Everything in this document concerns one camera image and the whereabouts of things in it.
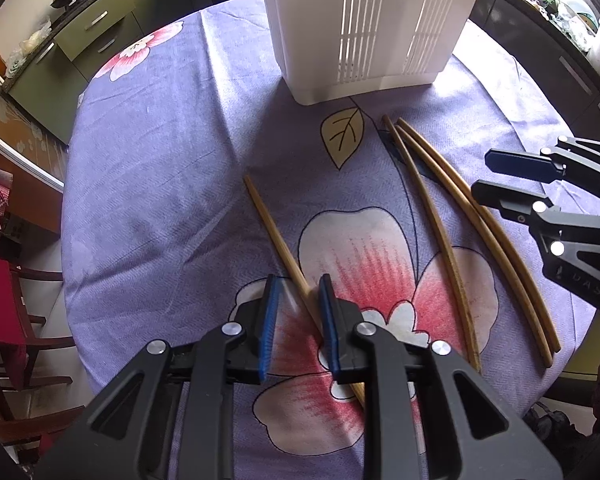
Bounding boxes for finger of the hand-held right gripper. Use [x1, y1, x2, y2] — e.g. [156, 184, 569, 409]
[484, 136, 600, 196]
[471, 180, 600, 318]

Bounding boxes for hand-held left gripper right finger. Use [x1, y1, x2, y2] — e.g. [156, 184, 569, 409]
[317, 274, 566, 480]

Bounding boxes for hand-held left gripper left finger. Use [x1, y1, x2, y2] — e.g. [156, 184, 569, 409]
[37, 275, 283, 480]

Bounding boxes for wooden chopstick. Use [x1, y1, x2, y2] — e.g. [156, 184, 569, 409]
[381, 114, 482, 375]
[396, 117, 562, 352]
[243, 175, 367, 406]
[391, 124, 553, 370]

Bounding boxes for white plastic utensil holder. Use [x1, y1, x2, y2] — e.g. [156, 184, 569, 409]
[255, 0, 490, 106]

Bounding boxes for dark base cabinets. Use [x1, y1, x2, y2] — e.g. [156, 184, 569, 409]
[467, 0, 600, 126]

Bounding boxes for white dishes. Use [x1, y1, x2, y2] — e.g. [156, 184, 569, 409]
[550, 0, 600, 51]

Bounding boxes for purple floral tablecloth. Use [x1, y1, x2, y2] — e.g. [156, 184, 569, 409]
[60, 0, 600, 480]

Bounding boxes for dark bag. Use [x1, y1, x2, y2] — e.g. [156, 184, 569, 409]
[522, 400, 596, 456]

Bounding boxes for red wooden chair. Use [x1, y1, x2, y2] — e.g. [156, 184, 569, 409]
[0, 250, 86, 461]

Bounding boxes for green base cabinets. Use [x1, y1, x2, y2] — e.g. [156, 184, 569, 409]
[7, 0, 211, 146]

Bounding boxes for white plastic bags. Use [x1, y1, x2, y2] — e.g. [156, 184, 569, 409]
[7, 15, 53, 71]

